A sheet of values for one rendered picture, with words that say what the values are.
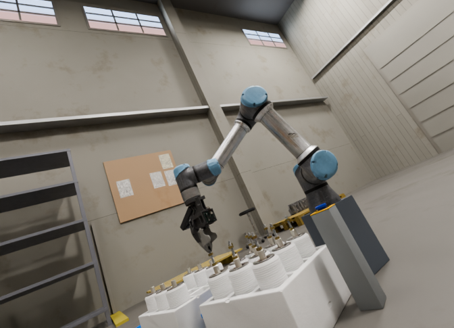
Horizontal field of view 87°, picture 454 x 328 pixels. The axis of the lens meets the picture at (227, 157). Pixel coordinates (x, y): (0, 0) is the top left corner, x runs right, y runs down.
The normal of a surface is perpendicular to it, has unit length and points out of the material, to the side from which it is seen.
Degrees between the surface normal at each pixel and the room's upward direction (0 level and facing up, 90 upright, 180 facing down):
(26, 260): 90
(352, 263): 90
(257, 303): 90
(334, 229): 90
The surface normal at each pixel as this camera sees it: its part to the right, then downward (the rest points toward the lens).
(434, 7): -0.81, 0.19
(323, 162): 0.11, -0.22
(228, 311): -0.65, 0.06
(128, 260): 0.44, -0.44
